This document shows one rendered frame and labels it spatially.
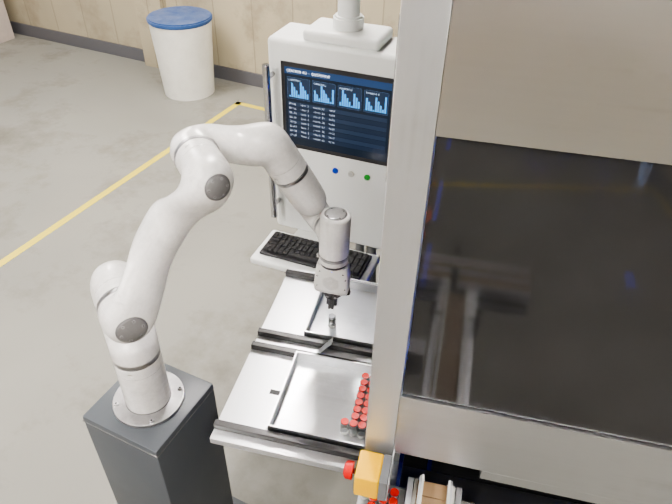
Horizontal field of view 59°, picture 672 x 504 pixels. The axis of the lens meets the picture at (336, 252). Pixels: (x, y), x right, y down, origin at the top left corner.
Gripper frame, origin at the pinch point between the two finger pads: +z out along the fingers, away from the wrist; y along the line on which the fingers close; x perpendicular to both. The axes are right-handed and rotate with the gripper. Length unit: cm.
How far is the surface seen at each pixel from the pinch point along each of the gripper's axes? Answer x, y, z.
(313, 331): -3.4, -4.6, 10.7
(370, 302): 13.6, 9.8, 10.4
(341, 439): -38.4, 12.2, 10.5
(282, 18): 361, -130, 35
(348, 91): 53, -9, -43
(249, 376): -24.6, -17.6, 11.2
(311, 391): -25.5, 0.8, 10.7
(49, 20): 422, -402, 83
